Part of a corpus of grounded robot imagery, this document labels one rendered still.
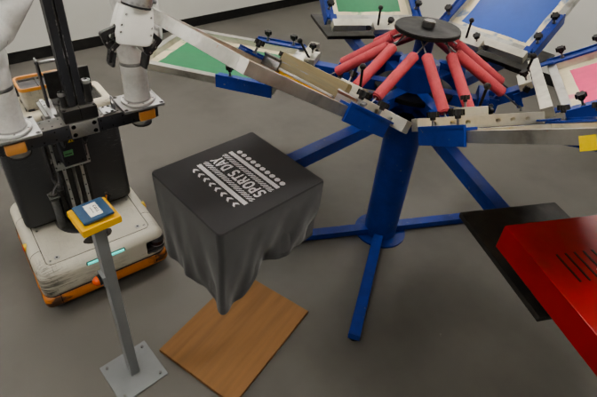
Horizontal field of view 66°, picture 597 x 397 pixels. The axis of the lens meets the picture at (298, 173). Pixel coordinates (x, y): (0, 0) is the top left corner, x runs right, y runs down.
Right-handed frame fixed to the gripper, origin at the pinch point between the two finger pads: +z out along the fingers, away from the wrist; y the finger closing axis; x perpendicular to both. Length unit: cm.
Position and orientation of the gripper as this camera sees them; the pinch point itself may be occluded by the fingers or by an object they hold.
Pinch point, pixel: (128, 63)
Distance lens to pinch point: 134.5
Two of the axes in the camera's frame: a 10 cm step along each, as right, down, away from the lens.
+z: -2.8, 8.7, 4.0
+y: -6.8, 1.1, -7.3
